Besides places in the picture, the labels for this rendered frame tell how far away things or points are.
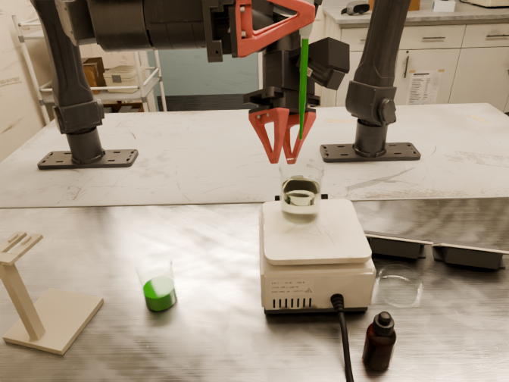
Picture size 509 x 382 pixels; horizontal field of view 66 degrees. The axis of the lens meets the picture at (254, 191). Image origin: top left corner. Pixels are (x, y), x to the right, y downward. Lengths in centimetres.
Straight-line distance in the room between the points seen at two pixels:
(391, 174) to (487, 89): 250
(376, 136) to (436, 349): 46
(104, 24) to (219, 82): 305
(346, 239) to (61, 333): 34
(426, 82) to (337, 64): 255
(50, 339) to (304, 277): 30
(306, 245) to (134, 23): 29
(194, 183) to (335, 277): 39
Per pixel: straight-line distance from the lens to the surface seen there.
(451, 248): 59
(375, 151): 84
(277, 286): 46
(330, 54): 52
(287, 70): 56
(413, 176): 81
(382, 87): 78
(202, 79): 345
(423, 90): 307
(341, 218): 50
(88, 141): 88
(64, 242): 68
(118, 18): 40
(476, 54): 315
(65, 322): 54
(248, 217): 65
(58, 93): 81
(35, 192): 85
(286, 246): 45
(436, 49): 303
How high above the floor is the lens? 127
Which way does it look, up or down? 31 degrees down
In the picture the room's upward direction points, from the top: 2 degrees counter-clockwise
